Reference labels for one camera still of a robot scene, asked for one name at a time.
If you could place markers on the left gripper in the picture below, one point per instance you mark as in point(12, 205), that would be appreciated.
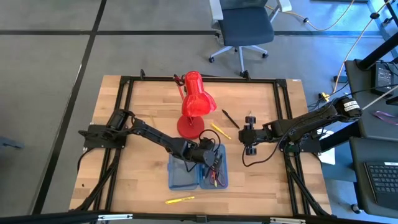
point(208, 158)

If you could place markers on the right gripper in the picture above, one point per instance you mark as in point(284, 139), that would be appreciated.
point(258, 135)

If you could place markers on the red pen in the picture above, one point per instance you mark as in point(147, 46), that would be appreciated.
point(211, 178)

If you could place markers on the blue plastic supply box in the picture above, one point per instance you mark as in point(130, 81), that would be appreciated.
point(183, 174)

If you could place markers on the yellow highlighter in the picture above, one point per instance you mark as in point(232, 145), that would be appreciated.
point(180, 200)
point(220, 130)

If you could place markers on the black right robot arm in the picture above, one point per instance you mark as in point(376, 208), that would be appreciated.
point(311, 124)

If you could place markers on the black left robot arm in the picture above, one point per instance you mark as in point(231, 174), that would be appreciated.
point(155, 137)

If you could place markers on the black pen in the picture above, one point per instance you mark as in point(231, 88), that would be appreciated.
point(230, 119)

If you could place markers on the red desk lamp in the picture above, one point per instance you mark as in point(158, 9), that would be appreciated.
point(196, 102)

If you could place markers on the white paper sheet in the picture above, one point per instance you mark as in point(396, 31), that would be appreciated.
point(328, 155)

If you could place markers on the yellow plug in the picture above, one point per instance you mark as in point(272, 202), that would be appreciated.
point(324, 97)

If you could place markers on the black stand beam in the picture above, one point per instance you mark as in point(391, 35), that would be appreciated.
point(339, 137)
point(379, 53)

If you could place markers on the office chair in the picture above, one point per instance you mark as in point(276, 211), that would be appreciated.
point(245, 25)

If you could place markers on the grey desk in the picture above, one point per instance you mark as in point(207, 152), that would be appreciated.
point(360, 186)
point(367, 121)

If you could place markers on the black caster wheel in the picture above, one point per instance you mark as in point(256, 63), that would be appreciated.
point(356, 208)

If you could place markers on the pink ribbon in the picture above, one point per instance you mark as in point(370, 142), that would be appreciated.
point(385, 116)

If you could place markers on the black keyboard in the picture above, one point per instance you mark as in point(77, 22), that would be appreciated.
point(384, 183)

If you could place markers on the black power adapter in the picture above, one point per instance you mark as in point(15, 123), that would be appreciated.
point(383, 77)

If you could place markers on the black crossbeam with brackets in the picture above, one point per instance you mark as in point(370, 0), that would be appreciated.
point(46, 217)

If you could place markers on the grey floor object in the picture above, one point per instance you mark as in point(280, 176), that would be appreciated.
point(9, 143)

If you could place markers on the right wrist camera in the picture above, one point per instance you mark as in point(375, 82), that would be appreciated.
point(243, 136)

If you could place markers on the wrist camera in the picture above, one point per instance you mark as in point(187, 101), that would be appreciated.
point(206, 143)
point(243, 136)

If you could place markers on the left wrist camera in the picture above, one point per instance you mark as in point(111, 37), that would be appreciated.
point(206, 143)

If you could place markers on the black table frame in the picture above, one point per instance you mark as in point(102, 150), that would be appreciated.
point(248, 80)

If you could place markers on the grey metal frame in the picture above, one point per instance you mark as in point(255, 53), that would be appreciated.
point(377, 18)

